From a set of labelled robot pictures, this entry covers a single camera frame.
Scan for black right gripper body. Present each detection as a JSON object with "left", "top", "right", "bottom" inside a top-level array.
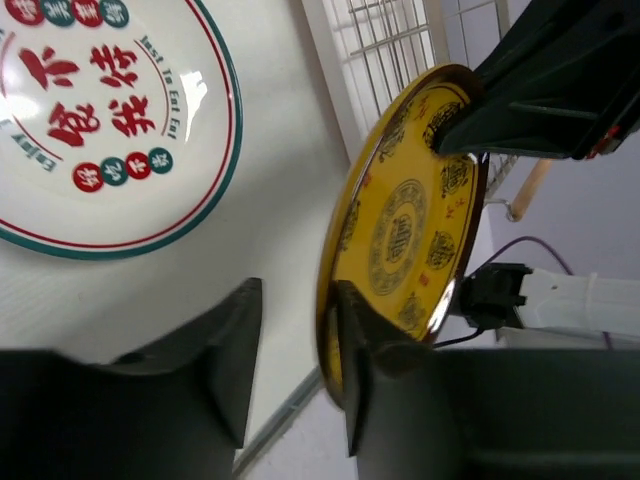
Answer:
[{"left": 475, "top": 0, "right": 639, "bottom": 100}]

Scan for brown plate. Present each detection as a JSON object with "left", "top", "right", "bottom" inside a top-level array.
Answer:
[{"left": 315, "top": 64, "right": 489, "bottom": 405}]

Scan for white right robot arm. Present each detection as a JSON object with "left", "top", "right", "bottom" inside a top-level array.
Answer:
[{"left": 434, "top": 1, "right": 639, "bottom": 337}]

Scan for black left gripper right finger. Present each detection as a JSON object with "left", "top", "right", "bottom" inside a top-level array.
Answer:
[{"left": 335, "top": 281, "right": 639, "bottom": 479}]

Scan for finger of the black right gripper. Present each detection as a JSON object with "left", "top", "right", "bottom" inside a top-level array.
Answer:
[{"left": 437, "top": 45, "right": 639, "bottom": 160}]

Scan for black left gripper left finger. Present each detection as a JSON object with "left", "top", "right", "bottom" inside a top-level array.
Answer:
[{"left": 1, "top": 278, "right": 263, "bottom": 479}]

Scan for white plate red chinese characters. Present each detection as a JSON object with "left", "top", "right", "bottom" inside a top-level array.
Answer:
[{"left": 1, "top": 1, "right": 243, "bottom": 260}]

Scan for white wire dish rack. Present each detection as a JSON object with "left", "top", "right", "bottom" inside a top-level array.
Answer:
[{"left": 299, "top": 0, "right": 556, "bottom": 224}]

